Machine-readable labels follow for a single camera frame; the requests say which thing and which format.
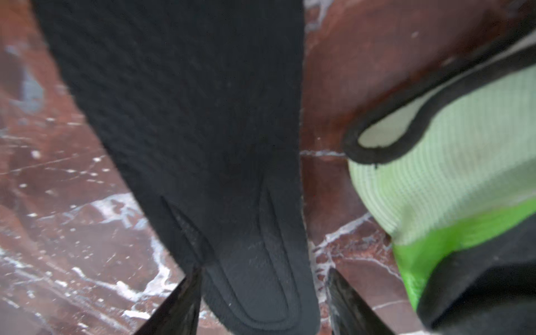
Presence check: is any black insole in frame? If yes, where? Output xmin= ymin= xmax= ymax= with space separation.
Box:
xmin=32 ymin=1 xmax=320 ymax=334

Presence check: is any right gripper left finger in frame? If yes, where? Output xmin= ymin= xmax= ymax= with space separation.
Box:
xmin=134 ymin=269 xmax=202 ymax=335

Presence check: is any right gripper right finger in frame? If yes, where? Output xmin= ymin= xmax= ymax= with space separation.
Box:
xmin=325 ymin=268 xmax=395 ymax=335

